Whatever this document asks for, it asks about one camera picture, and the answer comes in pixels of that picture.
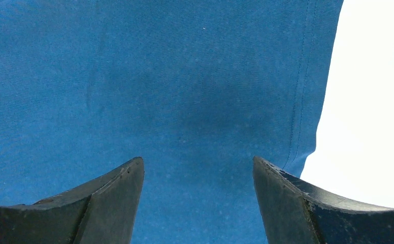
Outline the dark blue t shirt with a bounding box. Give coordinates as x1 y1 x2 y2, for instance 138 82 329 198
0 1 343 243

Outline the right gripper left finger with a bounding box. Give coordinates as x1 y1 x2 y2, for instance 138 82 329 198
0 157 144 243

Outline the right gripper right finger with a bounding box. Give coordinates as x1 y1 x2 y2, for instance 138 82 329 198
253 157 394 244

